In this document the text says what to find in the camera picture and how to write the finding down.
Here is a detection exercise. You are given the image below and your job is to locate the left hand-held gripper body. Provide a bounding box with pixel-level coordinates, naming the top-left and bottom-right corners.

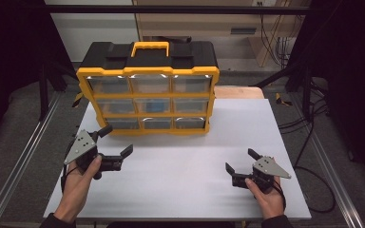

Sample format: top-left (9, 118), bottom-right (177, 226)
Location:
top-left (64, 129), bottom-right (123, 181)

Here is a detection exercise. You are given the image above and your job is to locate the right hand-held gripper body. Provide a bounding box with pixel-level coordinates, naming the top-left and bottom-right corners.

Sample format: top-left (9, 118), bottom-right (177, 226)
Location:
top-left (232, 155), bottom-right (293, 195)

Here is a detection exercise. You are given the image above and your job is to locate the single clear plastic drawer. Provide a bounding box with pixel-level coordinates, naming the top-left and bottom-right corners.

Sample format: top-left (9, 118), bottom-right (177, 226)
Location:
top-left (134, 98), bottom-right (172, 114)

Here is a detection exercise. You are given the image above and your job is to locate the yellow black drawer organizer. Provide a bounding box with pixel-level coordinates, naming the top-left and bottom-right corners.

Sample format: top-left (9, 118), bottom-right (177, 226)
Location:
top-left (75, 41), bottom-right (221, 137)

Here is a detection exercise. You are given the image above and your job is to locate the person's right hand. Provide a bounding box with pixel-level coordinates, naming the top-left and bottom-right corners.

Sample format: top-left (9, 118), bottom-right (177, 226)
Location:
top-left (244, 175), bottom-right (286, 220)

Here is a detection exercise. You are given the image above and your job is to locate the person's left hand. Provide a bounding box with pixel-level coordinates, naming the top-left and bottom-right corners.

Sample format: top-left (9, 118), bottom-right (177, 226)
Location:
top-left (55, 154), bottom-right (103, 219)

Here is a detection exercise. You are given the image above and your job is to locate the yellow black tape strip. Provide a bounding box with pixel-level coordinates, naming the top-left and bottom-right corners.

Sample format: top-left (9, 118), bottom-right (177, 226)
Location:
top-left (275, 92), bottom-right (293, 107)
top-left (71, 91), bottom-right (84, 108)

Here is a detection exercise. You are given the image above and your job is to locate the set of clear organizer drawers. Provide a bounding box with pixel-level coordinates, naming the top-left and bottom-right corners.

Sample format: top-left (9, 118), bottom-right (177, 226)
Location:
top-left (86, 74), bottom-right (213, 130)

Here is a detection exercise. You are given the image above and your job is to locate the wooden board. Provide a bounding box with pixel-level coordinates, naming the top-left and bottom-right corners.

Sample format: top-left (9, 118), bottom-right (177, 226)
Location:
top-left (214, 86), bottom-right (265, 100)

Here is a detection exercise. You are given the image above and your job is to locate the black metal stand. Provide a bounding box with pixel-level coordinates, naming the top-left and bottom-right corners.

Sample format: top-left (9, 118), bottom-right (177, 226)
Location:
top-left (253, 60), bottom-right (315, 122)
top-left (37, 60), bottom-right (77, 122)

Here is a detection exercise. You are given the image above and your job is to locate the black horizontal bar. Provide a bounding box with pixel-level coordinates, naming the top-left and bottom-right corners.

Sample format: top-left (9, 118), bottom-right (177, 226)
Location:
top-left (44, 4), bottom-right (310, 15)

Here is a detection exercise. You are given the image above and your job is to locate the black curtain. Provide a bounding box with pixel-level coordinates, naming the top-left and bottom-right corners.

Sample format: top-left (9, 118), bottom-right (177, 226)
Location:
top-left (293, 0), bottom-right (365, 184)
top-left (0, 0), bottom-right (74, 153)

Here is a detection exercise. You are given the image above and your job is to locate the right hand-held gripper cable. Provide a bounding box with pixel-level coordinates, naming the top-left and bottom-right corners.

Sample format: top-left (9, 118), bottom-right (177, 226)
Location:
top-left (272, 181), bottom-right (288, 212)

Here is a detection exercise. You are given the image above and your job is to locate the hand-held gripper cable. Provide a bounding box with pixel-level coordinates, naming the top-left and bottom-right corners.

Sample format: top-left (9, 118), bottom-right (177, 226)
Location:
top-left (272, 181), bottom-right (288, 212)
top-left (60, 164), bottom-right (77, 194)

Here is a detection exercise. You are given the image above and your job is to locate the left hand-held gripper cable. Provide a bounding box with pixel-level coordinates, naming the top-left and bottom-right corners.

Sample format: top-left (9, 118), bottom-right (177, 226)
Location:
top-left (60, 164), bottom-right (77, 194)

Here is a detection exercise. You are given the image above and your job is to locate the aluminium rail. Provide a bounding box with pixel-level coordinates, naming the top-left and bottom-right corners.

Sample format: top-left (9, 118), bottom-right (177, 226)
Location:
top-left (0, 91), bottom-right (63, 228)
top-left (289, 93), bottom-right (365, 228)

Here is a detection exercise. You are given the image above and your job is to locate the long black floor cable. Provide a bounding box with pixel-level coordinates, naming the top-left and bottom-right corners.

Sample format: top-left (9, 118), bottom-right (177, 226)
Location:
top-left (293, 104), bottom-right (336, 214)

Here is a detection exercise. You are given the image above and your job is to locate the bundle of hanging cables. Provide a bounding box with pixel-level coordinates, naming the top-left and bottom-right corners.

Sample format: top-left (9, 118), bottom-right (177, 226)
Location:
top-left (259, 13), bottom-right (297, 69)

